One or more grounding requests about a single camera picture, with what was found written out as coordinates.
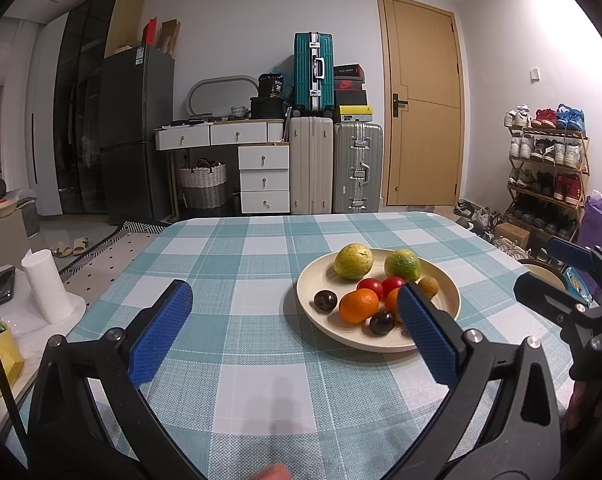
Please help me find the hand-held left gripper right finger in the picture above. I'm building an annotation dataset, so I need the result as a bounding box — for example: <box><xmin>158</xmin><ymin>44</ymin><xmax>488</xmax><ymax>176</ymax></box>
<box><xmin>381</xmin><ymin>282</ymin><xmax>562</xmax><ymax>480</ymax></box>

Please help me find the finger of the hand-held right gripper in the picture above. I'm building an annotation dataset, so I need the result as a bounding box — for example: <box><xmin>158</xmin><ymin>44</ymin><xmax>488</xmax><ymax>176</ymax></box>
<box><xmin>547</xmin><ymin>237</ymin><xmax>602</xmax><ymax>306</ymax></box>
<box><xmin>513</xmin><ymin>272</ymin><xmax>589</xmax><ymax>333</ymax></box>

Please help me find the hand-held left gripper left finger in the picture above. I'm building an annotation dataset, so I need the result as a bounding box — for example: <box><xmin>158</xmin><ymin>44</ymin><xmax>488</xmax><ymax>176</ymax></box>
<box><xmin>28</xmin><ymin>280</ymin><xmax>206</xmax><ymax>480</ymax></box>

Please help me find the orange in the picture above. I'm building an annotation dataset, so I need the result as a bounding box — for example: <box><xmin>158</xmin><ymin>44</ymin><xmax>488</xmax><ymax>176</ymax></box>
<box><xmin>385</xmin><ymin>287</ymin><xmax>404</xmax><ymax>321</ymax></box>
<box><xmin>339</xmin><ymin>289</ymin><xmax>380</xmax><ymax>325</ymax></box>

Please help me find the dark purple plum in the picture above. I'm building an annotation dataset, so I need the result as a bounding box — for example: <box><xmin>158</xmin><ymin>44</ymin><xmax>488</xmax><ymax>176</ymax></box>
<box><xmin>314</xmin><ymin>290</ymin><xmax>338</xmax><ymax>315</ymax></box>
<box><xmin>369</xmin><ymin>310</ymin><xmax>396</xmax><ymax>337</ymax></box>

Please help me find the green mandarin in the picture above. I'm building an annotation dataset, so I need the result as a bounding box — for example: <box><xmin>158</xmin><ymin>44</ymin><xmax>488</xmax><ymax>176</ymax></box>
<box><xmin>384</xmin><ymin>249</ymin><xmax>422</xmax><ymax>283</ymax></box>

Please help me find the yellow guava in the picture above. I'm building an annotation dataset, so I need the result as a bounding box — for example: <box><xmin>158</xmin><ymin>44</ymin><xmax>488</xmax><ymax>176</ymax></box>
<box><xmin>334</xmin><ymin>243</ymin><xmax>374</xmax><ymax>281</ymax></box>

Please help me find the cream round plate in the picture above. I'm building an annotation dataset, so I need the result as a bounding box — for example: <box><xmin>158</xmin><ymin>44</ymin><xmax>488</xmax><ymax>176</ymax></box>
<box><xmin>296</xmin><ymin>247</ymin><xmax>462</xmax><ymax>352</ymax></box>

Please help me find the person's right hand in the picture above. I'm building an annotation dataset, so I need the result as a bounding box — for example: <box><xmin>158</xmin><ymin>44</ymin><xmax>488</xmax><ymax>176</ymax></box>
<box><xmin>566</xmin><ymin>380</ymin><xmax>589</xmax><ymax>428</ymax></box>

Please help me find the brown rimmed bowl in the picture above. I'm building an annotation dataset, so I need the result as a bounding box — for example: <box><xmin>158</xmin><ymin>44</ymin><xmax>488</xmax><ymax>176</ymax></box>
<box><xmin>518</xmin><ymin>259</ymin><xmax>564</xmax><ymax>286</ymax></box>

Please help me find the purple bag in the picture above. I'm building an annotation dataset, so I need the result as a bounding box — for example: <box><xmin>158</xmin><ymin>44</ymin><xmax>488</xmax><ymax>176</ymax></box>
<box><xmin>578</xmin><ymin>191</ymin><xmax>602</xmax><ymax>252</ymax></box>

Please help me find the small cardboard box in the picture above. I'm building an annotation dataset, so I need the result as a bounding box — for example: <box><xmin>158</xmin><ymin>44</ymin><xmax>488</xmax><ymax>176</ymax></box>
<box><xmin>496</xmin><ymin>222</ymin><xmax>532</xmax><ymax>248</ymax></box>

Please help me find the wooden shoe rack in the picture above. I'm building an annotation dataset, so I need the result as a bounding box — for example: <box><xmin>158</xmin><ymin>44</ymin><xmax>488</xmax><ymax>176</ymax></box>
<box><xmin>503</xmin><ymin>105</ymin><xmax>589</xmax><ymax>241</ymax></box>

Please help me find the dotted patterned rug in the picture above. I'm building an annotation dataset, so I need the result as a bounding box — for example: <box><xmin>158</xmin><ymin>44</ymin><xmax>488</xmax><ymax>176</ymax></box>
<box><xmin>58</xmin><ymin>220</ymin><xmax>172</xmax><ymax>291</ymax></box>

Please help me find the pile of loose sneakers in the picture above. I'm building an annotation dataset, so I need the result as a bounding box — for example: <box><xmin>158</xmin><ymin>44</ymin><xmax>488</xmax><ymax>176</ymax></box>
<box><xmin>453</xmin><ymin>200</ymin><xmax>532</xmax><ymax>261</ymax></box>

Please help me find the teal checked tablecloth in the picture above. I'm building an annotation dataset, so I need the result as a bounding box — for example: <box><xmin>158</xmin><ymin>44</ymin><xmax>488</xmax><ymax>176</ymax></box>
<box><xmin>6</xmin><ymin>212</ymin><xmax>576</xmax><ymax>480</ymax></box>

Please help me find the white paper towel roll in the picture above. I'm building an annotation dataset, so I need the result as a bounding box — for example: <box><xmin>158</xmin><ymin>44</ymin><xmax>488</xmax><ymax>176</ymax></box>
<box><xmin>21</xmin><ymin>249</ymin><xmax>72</xmax><ymax>323</ymax></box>

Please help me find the white side table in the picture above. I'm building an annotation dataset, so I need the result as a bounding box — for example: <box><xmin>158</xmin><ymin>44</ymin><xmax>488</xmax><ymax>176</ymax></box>
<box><xmin>0</xmin><ymin>265</ymin><xmax>89</xmax><ymax>426</ymax></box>

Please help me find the woven laundry basket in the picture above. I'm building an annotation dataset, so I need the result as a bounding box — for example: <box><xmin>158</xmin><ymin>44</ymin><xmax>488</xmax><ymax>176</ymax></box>
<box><xmin>179</xmin><ymin>160</ymin><xmax>228</xmax><ymax>209</ymax></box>

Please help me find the yellow bag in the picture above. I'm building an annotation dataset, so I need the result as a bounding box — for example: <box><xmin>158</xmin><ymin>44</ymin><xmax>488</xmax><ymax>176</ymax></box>
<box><xmin>0</xmin><ymin>327</ymin><xmax>24</xmax><ymax>398</ymax></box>

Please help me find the grey low cabinet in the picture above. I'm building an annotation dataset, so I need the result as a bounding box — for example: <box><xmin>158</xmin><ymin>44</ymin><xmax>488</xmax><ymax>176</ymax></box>
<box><xmin>0</xmin><ymin>197</ymin><xmax>42</xmax><ymax>281</ymax></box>

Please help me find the silver suitcase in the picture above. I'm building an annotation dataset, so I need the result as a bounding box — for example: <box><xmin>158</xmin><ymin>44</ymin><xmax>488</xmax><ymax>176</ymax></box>
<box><xmin>332</xmin><ymin>121</ymin><xmax>384</xmax><ymax>214</ymax></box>

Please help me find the white dresser with drawers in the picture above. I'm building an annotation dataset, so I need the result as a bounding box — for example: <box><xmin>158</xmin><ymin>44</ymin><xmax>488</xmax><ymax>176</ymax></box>
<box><xmin>155</xmin><ymin>119</ymin><xmax>290</xmax><ymax>214</ymax></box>

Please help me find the dark grey fridge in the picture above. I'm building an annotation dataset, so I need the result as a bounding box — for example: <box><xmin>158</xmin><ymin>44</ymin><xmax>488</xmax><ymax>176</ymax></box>
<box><xmin>100</xmin><ymin>46</ymin><xmax>176</xmax><ymax>225</ymax></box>

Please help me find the beige suitcase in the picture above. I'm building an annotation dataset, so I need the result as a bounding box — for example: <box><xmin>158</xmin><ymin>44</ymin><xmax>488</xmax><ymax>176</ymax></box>
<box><xmin>289</xmin><ymin>116</ymin><xmax>334</xmax><ymax>215</ymax></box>

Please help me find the wooden door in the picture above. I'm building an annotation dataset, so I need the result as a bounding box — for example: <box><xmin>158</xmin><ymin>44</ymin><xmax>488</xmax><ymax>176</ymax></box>
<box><xmin>377</xmin><ymin>0</ymin><xmax>466</xmax><ymax>207</ymax></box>

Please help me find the yellow black shoe box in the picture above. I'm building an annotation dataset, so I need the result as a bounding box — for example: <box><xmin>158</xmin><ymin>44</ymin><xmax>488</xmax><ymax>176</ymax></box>
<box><xmin>335</xmin><ymin>105</ymin><xmax>374</xmax><ymax>122</ymax></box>

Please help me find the white wardrobe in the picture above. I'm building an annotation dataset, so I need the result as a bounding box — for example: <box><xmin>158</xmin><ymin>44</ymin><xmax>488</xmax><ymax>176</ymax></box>
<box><xmin>28</xmin><ymin>15</ymin><xmax>70</xmax><ymax>217</ymax></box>

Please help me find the dark glass wardrobe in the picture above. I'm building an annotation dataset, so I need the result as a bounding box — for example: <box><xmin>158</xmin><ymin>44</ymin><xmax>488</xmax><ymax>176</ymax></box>
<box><xmin>53</xmin><ymin>0</ymin><xmax>122</xmax><ymax>216</ymax></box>

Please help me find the oval mirror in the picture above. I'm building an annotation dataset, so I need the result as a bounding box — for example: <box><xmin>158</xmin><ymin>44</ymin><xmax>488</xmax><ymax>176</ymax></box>
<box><xmin>188</xmin><ymin>76</ymin><xmax>259</xmax><ymax>120</ymax></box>

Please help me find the black case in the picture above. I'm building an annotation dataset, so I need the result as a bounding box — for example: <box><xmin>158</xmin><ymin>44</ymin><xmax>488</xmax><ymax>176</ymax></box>
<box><xmin>250</xmin><ymin>96</ymin><xmax>286</xmax><ymax>121</ymax></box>

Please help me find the black tub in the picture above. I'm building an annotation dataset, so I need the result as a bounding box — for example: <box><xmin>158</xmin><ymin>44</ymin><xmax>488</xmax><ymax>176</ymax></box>
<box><xmin>258</xmin><ymin>73</ymin><xmax>286</xmax><ymax>98</ymax></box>

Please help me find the teal suitcase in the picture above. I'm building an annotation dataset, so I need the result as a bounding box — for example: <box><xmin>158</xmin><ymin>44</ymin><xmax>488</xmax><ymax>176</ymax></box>
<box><xmin>294</xmin><ymin>32</ymin><xmax>334</xmax><ymax>113</ymax></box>

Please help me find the flat cardboard box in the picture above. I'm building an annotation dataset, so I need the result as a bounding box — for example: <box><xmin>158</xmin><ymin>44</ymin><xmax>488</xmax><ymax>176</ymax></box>
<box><xmin>160</xmin><ymin>19</ymin><xmax>182</xmax><ymax>57</ymax></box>

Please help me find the black cable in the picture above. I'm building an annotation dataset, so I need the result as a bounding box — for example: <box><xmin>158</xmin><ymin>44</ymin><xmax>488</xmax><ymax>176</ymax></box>
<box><xmin>0</xmin><ymin>310</ymin><xmax>28</xmax><ymax>461</ymax></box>

